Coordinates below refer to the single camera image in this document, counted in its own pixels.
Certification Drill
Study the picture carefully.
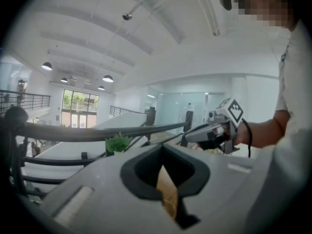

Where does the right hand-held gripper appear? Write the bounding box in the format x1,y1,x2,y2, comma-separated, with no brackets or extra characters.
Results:
182,97,244,155

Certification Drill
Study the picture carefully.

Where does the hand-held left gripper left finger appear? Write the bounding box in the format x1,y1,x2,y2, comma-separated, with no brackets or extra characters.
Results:
40,144,181,234

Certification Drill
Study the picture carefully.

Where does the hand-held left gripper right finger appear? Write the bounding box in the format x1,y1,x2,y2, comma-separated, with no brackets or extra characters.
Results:
162,144,254,234

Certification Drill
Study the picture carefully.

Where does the person's right forearm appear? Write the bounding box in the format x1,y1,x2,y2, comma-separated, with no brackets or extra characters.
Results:
235,110,291,149

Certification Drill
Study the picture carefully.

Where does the person's right hand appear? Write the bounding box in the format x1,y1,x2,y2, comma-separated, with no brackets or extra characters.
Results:
212,126,230,142

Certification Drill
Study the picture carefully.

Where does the green artificial plant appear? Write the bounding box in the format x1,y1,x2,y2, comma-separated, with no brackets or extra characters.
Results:
105,132,130,153

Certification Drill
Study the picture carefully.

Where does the black balcony railing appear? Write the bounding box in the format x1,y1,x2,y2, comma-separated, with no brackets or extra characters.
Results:
0,89,51,114
110,105,147,117

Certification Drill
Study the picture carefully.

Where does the person's white shirt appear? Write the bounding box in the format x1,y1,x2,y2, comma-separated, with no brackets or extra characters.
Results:
246,18,312,234

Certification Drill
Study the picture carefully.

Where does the white ceiling light fixture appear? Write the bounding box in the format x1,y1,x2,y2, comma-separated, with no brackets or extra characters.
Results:
190,0,220,36

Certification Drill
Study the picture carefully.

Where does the person's head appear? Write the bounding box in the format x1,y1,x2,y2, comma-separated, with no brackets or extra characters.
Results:
240,0,300,31

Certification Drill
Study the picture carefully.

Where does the dark wooden post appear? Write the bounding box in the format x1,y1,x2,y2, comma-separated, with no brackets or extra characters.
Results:
145,107,156,141
181,111,194,146

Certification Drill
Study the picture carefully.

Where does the black wrist strap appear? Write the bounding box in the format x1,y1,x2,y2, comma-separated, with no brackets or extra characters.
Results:
241,118,253,158

